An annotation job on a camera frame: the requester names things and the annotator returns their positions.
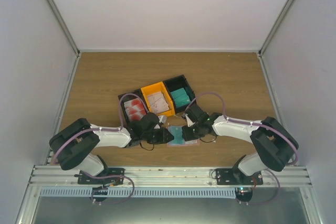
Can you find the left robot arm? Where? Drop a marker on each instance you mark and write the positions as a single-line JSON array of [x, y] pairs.
[[72, 146]]

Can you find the black bin with red cards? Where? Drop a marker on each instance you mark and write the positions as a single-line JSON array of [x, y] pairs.
[[122, 100]]

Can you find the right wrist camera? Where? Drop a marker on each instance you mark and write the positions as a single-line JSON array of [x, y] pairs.
[[188, 120]]

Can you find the black bin with teal cards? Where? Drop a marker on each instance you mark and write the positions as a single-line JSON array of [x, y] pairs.
[[175, 83]]

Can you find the slotted cable duct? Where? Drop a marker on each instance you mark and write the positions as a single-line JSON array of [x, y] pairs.
[[142, 192]]

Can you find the teal card stack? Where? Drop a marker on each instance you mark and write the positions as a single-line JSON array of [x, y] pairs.
[[180, 97]]

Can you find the pink leather card holder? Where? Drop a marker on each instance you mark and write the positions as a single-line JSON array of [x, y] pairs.
[[189, 143]]

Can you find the red circle card stack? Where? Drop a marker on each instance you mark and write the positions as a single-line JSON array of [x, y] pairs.
[[134, 109]]

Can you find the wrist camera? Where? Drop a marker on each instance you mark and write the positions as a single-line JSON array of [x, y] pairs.
[[162, 119], [188, 120]]

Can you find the yellow plastic bin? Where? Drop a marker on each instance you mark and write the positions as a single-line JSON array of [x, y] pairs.
[[158, 87]]

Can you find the white patterned card stack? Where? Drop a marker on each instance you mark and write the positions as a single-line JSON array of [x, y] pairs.
[[157, 103]]

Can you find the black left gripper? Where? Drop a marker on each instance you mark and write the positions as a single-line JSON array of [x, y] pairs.
[[163, 139]]

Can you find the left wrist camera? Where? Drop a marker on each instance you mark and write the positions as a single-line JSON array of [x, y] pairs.
[[162, 119]]

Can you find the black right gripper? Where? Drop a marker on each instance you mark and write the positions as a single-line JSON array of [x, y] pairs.
[[187, 136]]

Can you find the teal credit card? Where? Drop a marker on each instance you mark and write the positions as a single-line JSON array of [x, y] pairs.
[[177, 132]]

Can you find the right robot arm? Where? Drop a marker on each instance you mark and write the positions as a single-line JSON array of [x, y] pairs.
[[275, 147]]

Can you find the aluminium mounting rail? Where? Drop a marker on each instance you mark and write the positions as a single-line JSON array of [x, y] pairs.
[[292, 176]]

